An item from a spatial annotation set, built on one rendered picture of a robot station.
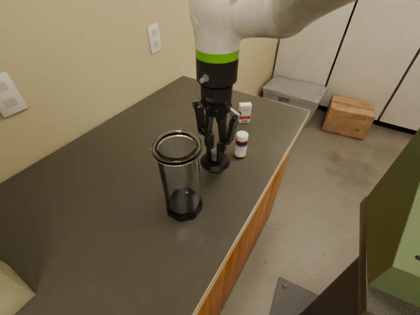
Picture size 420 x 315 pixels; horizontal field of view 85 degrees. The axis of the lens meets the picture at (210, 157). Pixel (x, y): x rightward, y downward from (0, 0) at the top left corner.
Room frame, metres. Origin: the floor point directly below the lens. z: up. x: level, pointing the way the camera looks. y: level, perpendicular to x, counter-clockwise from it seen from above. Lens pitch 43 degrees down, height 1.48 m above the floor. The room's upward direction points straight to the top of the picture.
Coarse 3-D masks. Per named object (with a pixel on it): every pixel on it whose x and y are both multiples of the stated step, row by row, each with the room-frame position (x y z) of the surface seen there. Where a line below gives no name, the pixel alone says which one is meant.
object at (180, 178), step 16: (160, 144) 0.39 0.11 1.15; (176, 144) 0.42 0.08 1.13; (192, 144) 0.40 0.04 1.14; (176, 160) 0.33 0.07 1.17; (176, 176) 0.33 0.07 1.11; (192, 176) 0.34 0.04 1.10; (176, 192) 0.33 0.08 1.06; (192, 192) 0.34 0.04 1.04; (176, 208) 0.33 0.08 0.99; (192, 208) 0.34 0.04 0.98
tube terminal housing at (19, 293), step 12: (0, 264) 0.19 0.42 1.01; (0, 276) 0.15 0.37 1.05; (12, 276) 0.17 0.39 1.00; (0, 288) 0.14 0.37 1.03; (12, 288) 0.15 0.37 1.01; (24, 288) 0.15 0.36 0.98; (0, 300) 0.13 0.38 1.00; (12, 300) 0.13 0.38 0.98; (24, 300) 0.14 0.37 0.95; (0, 312) 0.11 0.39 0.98; (12, 312) 0.12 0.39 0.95
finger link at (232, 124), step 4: (240, 112) 0.48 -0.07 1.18; (232, 116) 0.47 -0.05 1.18; (236, 116) 0.46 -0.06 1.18; (232, 120) 0.47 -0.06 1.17; (232, 124) 0.47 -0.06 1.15; (236, 124) 0.48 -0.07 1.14; (228, 128) 0.47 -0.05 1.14; (232, 128) 0.47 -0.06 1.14; (228, 132) 0.47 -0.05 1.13; (232, 132) 0.47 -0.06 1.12; (228, 136) 0.47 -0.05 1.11; (232, 136) 0.48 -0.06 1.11; (228, 140) 0.47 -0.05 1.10; (232, 140) 0.48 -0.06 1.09; (228, 144) 0.47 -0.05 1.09
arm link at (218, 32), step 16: (192, 0) 0.48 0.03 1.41; (208, 0) 0.46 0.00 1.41; (224, 0) 0.45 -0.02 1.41; (240, 0) 0.46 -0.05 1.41; (256, 0) 0.47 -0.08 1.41; (192, 16) 0.48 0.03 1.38; (208, 16) 0.45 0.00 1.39; (224, 16) 0.45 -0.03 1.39; (240, 16) 0.46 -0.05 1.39; (256, 16) 0.46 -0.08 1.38; (208, 32) 0.46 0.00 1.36; (224, 32) 0.46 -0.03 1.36; (240, 32) 0.47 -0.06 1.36; (256, 32) 0.48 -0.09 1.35; (208, 48) 0.46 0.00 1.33; (224, 48) 0.46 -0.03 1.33
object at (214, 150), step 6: (216, 150) 0.51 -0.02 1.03; (204, 156) 0.51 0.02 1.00; (210, 156) 0.51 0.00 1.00; (216, 156) 0.49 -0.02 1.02; (204, 162) 0.49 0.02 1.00; (210, 162) 0.48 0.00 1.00; (216, 162) 0.48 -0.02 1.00; (222, 162) 0.48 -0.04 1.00; (228, 162) 0.49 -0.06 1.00; (204, 168) 0.47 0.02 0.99; (210, 168) 0.47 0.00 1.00; (216, 168) 0.47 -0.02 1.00; (222, 168) 0.47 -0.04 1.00
